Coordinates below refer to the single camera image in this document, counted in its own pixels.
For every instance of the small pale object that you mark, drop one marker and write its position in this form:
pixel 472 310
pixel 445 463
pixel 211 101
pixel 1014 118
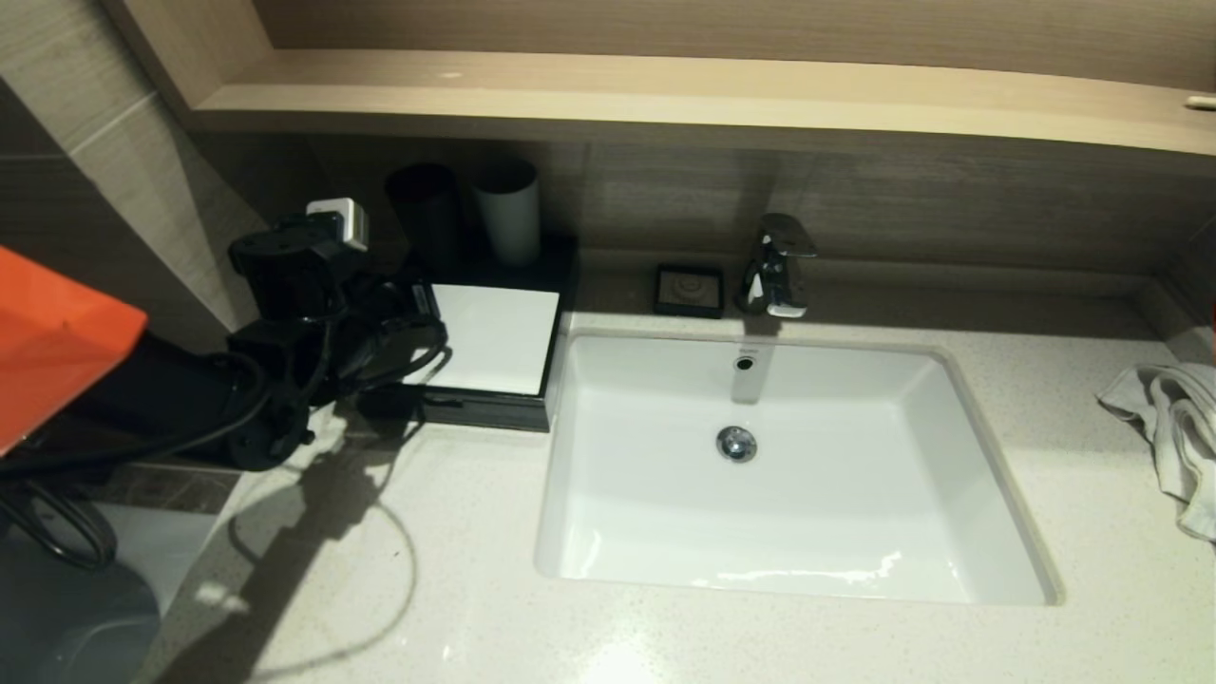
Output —
pixel 1199 104

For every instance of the black glossy tray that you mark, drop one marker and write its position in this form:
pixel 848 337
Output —
pixel 556 261

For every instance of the light wooden shelf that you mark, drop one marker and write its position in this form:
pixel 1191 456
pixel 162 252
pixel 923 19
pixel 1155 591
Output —
pixel 665 95

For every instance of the chrome drain plug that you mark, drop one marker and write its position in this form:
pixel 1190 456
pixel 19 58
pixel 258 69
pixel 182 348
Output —
pixel 736 445

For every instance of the white ceramic sink basin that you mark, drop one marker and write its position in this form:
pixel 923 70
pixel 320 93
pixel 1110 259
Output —
pixel 807 513

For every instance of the chrome faucet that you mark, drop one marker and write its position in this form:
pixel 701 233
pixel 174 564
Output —
pixel 774 275

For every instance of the black box with white top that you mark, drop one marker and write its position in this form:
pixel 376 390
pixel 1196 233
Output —
pixel 503 342

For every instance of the black square soap dish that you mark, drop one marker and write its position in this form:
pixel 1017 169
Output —
pixel 689 293

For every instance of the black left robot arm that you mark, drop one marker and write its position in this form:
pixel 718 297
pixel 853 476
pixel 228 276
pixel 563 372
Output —
pixel 57 342

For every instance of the grey cup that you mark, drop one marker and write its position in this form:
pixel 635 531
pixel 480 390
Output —
pixel 508 218

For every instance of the small white rectangular block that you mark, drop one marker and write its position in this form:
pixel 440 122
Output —
pixel 342 218

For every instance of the black cup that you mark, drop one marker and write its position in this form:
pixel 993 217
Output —
pixel 427 209

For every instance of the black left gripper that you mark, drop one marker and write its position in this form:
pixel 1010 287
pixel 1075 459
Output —
pixel 404 318

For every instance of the white towel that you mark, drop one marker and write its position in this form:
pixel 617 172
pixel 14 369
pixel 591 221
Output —
pixel 1173 427

